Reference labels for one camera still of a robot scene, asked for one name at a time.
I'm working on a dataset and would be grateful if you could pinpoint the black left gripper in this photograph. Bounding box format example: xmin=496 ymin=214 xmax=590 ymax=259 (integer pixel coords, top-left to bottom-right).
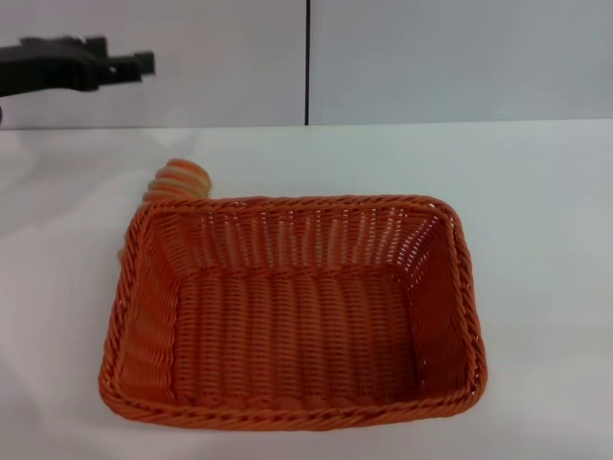
xmin=0 ymin=35 xmax=157 ymax=97

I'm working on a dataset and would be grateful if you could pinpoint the black vertical wall strip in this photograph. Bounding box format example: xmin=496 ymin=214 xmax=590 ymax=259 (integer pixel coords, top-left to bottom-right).
xmin=304 ymin=0 xmax=312 ymax=127

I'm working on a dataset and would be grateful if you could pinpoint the orange woven rectangular basket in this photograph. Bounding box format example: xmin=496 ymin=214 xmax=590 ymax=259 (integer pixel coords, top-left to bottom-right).
xmin=97 ymin=194 xmax=488 ymax=429

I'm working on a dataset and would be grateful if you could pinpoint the orange striped bread roll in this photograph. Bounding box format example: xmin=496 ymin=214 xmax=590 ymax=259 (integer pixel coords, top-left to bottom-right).
xmin=143 ymin=157 xmax=214 ymax=205

